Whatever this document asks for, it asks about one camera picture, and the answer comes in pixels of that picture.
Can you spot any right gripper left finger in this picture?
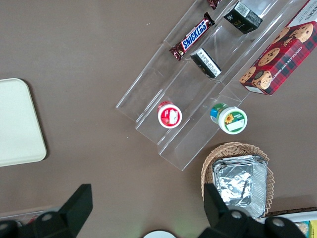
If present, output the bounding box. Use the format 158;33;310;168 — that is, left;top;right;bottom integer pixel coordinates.
23;183;94;238

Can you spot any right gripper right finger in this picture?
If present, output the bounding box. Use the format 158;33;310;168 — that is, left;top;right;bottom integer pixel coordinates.
201;183;264;238

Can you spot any aluminium foil tray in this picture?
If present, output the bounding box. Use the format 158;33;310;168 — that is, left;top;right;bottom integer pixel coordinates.
212;153;269;219

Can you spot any light wicker basket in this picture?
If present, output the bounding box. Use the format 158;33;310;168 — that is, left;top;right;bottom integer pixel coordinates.
201;141;276;220

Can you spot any beige plastic tray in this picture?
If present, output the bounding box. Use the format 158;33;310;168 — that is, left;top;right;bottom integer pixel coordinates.
0;78;48;168

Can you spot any clear cracker bag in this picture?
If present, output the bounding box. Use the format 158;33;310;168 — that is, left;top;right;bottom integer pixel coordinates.
294;222;310;238

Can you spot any clear acrylic step display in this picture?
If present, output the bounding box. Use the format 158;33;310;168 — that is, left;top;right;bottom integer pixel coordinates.
115;0;317;172

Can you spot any white snack bin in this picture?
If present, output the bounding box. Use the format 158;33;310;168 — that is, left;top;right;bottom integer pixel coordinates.
268;210;317;238

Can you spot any yellow snack packet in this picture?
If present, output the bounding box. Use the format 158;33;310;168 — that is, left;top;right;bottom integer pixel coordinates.
308;220;317;238

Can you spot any green lid yogurt cup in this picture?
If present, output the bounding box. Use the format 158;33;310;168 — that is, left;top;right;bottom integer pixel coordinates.
210;102;249;135

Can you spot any red lid yogurt cup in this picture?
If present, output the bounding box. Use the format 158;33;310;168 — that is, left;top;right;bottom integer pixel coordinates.
157;100;183;130

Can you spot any small black box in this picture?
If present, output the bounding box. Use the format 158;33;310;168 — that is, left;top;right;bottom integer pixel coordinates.
190;48;222;79
222;0;264;35

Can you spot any red tartan cookie box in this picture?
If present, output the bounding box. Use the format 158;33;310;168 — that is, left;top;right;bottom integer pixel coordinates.
238;0;317;96

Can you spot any Snickers bar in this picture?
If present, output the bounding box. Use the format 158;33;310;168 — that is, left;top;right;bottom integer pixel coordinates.
206;0;224;10
169;12;216;61

